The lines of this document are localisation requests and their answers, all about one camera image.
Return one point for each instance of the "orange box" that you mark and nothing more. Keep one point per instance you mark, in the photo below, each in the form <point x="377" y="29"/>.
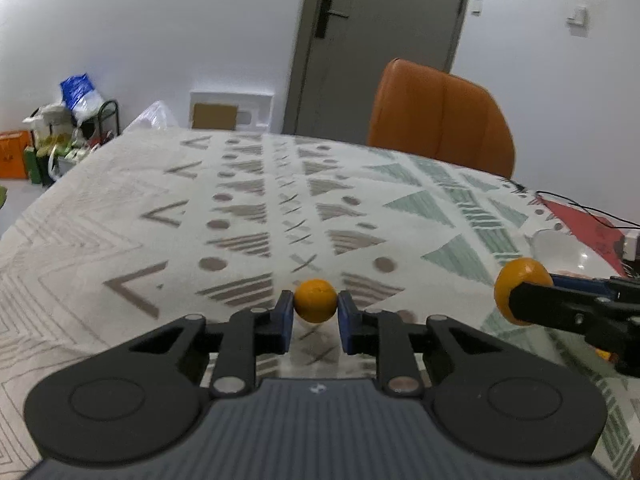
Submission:
<point x="12" y="155"/>

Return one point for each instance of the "patterned tablecloth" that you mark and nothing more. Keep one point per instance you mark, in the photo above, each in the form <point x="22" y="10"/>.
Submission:
<point x="150" y="240"/>

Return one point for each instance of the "large orange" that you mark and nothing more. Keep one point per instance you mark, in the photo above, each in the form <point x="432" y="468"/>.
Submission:
<point x="520" y="272"/>

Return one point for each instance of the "grey door with lock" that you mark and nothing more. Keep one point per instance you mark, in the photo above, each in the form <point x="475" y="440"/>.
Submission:
<point x="390" y="10"/>

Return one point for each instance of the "clear white plastic bag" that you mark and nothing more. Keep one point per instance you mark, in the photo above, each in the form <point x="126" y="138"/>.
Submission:
<point x="150" y="117"/>

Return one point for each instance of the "white wall switch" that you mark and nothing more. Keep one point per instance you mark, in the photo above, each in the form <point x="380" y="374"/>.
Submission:
<point x="476" y="7"/>
<point x="577" y="15"/>

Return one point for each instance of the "brown cardboard piece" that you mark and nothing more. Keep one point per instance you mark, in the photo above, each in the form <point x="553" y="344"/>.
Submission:
<point x="215" y="116"/>

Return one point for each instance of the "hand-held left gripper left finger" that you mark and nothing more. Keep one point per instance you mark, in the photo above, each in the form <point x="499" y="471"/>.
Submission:
<point x="286" y="320"/>

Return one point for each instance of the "green box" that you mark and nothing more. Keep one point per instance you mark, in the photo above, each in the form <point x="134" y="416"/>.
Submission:
<point x="34" y="167"/>

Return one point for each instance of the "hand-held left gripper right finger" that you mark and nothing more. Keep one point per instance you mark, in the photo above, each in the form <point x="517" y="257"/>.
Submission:
<point x="346" y="325"/>

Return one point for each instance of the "white power adapter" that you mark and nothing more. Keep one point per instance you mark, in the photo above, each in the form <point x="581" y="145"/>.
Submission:
<point x="631" y="247"/>

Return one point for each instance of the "medium orange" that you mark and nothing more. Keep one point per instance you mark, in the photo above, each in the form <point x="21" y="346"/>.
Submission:
<point x="315" y="300"/>

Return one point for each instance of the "orange leather chair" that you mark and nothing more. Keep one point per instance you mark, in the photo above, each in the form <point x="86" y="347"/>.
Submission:
<point x="440" y="115"/>

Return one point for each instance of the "blue and white plastic bag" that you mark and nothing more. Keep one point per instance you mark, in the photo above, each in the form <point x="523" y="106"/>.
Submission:
<point x="77" y="90"/>

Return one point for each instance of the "white foam packaging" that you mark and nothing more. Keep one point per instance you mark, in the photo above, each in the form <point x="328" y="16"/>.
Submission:
<point x="255" y="110"/>

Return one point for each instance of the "white plate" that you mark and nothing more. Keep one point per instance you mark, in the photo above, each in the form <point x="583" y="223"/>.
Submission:
<point x="565" y="250"/>

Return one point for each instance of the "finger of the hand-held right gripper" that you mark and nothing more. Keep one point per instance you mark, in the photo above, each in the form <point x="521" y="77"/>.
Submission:
<point x="580" y="282"/>
<point x="560" y="310"/>

